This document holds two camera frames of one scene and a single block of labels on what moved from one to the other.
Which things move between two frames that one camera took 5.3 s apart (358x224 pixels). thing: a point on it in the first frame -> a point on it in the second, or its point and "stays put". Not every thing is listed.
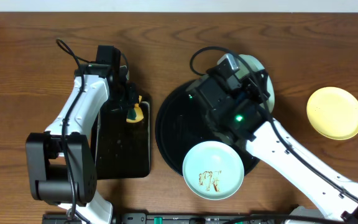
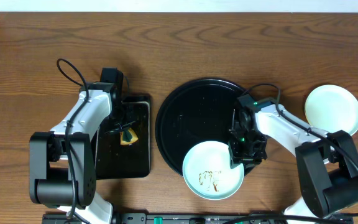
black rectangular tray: x=122 y=147 stays put
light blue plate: x=213 y=170 stays put
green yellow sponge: x=135 y=114 -> x=128 y=137
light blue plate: x=246 y=67 -> x=332 y=108
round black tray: x=181 y=125 stays put
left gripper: x=132 y=101 -> x=123 y=127
